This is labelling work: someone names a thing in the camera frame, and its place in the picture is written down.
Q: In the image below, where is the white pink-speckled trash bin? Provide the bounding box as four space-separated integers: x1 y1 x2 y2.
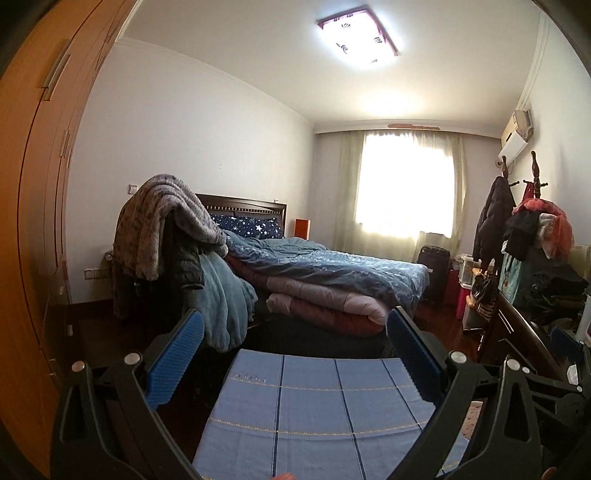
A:
461 400 483 441

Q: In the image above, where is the person's left hand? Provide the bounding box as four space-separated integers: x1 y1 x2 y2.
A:
270 473 296 480

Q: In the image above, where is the dark wooden cabinet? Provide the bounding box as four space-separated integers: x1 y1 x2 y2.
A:
477 293 567 381

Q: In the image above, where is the pink storage box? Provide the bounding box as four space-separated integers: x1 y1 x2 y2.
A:
456 285 471 320

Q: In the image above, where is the blue patterned duvet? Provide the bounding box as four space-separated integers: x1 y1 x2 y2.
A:
225 231 430 314

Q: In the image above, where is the white plastic basket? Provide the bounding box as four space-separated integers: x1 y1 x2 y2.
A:
457 254 481 289

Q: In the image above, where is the light blue fleece blanket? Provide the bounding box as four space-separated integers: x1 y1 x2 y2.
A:
185 252 257 352

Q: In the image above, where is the black suitcase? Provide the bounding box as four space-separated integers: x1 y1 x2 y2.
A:
417 245 451 303

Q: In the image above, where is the black jacket on chair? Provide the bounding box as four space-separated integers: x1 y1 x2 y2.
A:
160 215 204 290

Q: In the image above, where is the blue striped table cloth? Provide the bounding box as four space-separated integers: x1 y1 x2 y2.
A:
191 347 470 480

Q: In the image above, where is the pink and red quilt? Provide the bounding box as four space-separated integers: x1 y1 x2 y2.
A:
225 255 389 337

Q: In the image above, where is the grey fuzzy blanket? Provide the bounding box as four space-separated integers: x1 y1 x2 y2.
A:
113 174 228 281

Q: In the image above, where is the bed with dark headboard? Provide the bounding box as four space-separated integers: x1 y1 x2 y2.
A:
199 194 429 358

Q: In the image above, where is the pile of clothes on rack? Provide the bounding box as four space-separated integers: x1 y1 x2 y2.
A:
505 198 574 261

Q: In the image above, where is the black hanging coat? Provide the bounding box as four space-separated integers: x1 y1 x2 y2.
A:
473 176 515 268

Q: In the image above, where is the star patterned blue pillow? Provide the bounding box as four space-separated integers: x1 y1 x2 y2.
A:
211 214 283 239

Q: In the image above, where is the orange bedside box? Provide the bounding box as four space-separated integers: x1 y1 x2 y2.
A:
294 218 311 240

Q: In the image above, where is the orange wooden wardrobe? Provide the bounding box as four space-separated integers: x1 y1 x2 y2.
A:
1 1 133 477

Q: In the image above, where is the white wall air conditioner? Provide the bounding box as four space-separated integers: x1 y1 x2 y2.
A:
498 110 534 163

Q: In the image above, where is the ceiling lamp with red frame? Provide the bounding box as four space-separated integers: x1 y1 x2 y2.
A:
317 5 400 65

